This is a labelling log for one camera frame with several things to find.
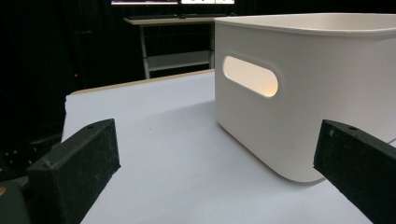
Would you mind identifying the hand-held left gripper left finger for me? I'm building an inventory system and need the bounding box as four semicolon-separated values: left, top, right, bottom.
26;118;121;224

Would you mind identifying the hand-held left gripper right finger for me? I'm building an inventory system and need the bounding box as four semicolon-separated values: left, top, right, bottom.
312;119;396;224

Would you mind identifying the white plastic storage box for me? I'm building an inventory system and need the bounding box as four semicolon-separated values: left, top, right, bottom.
213;12;396;184

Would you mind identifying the black stand base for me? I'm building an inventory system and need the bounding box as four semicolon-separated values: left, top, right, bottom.
0;132;64;183

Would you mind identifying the white-framed desk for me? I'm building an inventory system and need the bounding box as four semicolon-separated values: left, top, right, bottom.
122;16;219;80

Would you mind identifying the dark keyboard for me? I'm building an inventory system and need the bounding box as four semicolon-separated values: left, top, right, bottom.
127;13;179;21

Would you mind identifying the computer monitor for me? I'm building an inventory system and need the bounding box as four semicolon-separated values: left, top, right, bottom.
180;0;236;6
110;0;180;7

